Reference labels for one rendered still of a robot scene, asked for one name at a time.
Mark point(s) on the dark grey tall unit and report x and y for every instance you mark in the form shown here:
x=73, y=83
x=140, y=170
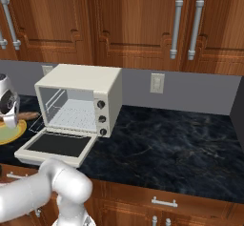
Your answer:
x=239, y=115

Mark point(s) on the brown baguette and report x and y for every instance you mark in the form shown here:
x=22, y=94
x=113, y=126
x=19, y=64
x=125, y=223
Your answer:
x=29, y=115

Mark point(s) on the wooden base cupboard door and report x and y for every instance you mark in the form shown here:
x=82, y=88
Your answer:
x=206, y=221
x=127, y=215

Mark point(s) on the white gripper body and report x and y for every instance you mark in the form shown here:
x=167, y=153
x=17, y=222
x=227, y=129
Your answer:
x=11, y=119

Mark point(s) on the cream toaster oven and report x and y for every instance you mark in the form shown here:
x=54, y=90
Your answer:
x=83, y=78

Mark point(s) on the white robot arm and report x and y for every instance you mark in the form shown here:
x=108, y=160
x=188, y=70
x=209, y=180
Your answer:
x=70, y=185

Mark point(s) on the toaster oven door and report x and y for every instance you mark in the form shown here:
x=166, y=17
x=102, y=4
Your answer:
x=58, y=144

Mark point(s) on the black toaster oven knob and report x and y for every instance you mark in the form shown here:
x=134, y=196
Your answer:
x=102, y=119
x=103, y=132
x=101, y=104

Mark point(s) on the yellow green plate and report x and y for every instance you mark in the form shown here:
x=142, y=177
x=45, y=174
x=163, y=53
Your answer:
x=9, y=135

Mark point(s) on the cream wall outlet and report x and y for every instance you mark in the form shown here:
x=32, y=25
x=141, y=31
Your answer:
x=157, y=83
x=47, y=69

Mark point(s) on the wooden wall cupboard door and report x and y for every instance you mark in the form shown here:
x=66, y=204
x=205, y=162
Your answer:
x=54, y=16
x=4, y=13
x=136, y=16
x=222, y=23

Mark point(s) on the wooden drawer front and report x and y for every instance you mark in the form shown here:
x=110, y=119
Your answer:
x=203, y=206
x=9, y=180

